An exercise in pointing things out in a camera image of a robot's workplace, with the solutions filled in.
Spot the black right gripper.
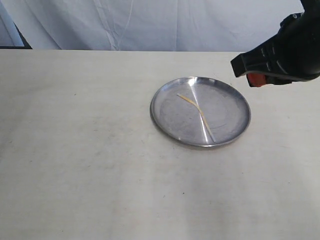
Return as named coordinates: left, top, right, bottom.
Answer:
left=230, top=12, right=320, bottom=88

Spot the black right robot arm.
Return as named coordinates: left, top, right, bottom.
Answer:
left=230, top=0, right=320, bottom=88

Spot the white backdrop cloth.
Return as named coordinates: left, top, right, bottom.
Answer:
left=2, top=0, right=303, bottom=52

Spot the round silver metal plate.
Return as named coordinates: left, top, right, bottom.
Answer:
left=149, top=76, right=252, bottom=148

